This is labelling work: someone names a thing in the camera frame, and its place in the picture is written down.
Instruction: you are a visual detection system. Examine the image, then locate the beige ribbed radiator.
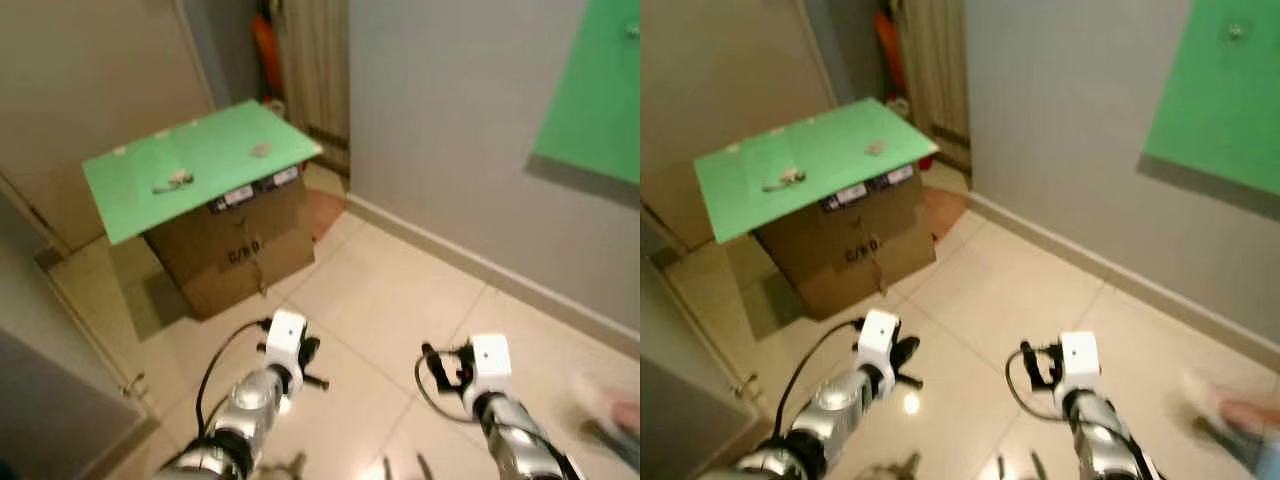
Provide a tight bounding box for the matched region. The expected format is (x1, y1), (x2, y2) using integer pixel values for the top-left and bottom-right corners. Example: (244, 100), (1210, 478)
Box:
(900, 0), (972, 173)
(275, 0), (351, 173)

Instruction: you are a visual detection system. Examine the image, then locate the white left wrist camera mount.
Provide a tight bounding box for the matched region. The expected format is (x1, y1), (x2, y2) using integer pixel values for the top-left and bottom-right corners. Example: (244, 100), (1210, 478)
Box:
(857, 309), (901, 387)
(264, 309), (309, 387)

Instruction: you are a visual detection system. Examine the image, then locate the reddish floor mat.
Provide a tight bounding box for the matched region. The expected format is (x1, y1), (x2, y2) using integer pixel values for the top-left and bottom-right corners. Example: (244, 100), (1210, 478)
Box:
(924, 184), (970, 242)

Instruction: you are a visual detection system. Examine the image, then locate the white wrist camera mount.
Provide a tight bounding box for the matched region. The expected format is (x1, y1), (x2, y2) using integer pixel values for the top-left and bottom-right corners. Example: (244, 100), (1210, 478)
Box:
(1057, 331), (1102, 412)
(857, 309), (901, 387)
(464, 333), (514, 417)
(264, 309), (309, 387)

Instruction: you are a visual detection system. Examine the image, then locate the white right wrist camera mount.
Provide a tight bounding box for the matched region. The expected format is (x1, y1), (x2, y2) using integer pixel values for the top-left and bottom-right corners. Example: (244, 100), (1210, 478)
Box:
(464, 333), (514, 417)
(1057, 331), (1102, 412)

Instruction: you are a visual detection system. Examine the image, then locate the green board with hooks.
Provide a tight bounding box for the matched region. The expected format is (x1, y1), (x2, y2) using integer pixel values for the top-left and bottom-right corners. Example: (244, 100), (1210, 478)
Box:
(529, 0), (641, 187)
(1141, 0), (1280, 197)

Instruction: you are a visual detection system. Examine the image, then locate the green plastic sheet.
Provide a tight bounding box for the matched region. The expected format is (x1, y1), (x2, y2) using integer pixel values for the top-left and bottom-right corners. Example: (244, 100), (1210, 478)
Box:
(82, 99), (325, 246)
(693, 97), (940, 245)

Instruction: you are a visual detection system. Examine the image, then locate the grey cabinet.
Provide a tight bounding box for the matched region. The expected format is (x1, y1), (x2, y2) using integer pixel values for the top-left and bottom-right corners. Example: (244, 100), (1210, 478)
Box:
(640, 228), (763, 480)
(0, 190), (163, 480)

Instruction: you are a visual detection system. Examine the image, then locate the person's foot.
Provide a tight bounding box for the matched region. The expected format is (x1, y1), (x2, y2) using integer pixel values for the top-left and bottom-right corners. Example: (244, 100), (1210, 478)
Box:
(1180, 368), (1280, 477)
(571, 371), (641, 471)

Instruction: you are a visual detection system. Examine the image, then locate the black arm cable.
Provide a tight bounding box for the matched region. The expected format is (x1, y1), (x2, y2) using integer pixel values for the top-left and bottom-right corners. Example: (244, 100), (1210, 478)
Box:
(794, 317), (867, 433)
(195, 319), (274, 437)
(414, 354), (477, 427)
(1004, 350), (1067, 422)

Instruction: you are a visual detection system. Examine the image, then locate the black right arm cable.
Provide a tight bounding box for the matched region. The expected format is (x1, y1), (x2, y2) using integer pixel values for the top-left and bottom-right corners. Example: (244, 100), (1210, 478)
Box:
(1004, 350), (1067, 422)
(414, 354), (477, 427)

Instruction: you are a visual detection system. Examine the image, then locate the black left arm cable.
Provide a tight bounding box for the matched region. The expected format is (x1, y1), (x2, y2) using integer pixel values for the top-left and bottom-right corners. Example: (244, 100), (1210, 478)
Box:
(794, 317), (867, 433)
(195, 319), (274, 437)

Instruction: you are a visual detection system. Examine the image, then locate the orange object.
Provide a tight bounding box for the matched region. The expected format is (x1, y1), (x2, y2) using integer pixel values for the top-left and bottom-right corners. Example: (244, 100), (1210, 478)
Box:
(874, 8), (907, 98)
(250, 10), (285, 102)

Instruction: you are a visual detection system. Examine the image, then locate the brown cardboard box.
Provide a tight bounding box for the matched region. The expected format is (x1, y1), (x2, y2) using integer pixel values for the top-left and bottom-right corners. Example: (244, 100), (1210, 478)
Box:
(143, 165), (318, 322)
(752, 163), (939, 322)

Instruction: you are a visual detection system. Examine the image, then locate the beige door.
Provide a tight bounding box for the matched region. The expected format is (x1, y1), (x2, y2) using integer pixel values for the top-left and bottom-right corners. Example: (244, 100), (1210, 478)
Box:
(0, 0), (217, 253)
(640, 0), (838, 253)

